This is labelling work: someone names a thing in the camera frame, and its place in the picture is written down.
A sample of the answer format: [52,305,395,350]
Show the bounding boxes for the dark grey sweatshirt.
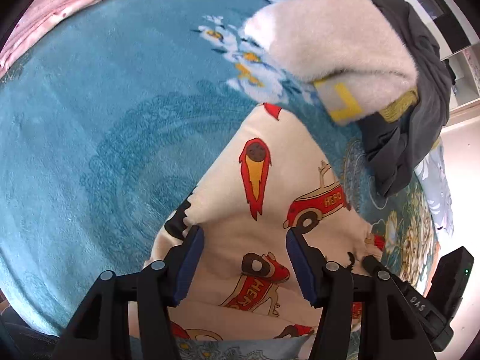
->
[362,0,451,197]

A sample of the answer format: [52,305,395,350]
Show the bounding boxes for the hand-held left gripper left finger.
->
[52,225,206,360]

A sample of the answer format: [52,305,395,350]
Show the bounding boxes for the teal floral bed blanket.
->
[0,0,440,360]

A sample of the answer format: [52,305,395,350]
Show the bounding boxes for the olive green knitted sweater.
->
[377,86,419,123]

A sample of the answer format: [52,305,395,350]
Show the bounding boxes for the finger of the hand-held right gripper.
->
[361,254,407,289]

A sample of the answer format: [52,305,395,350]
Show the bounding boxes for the glossy white black wardrobe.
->
[358,0,476,60]

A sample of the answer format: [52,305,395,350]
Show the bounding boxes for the fluffy cream sweater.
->
[244,0,419,126]

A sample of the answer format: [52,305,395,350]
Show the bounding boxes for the cream fire truck print garment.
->
[129,103,385,346]

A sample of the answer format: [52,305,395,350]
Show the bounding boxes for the pink dotted garment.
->
[0,0,114,79]

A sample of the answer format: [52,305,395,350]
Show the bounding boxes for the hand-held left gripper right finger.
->
[286,229,437,360]

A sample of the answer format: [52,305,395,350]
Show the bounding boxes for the white open shelf unit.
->
[444,47,480,112]

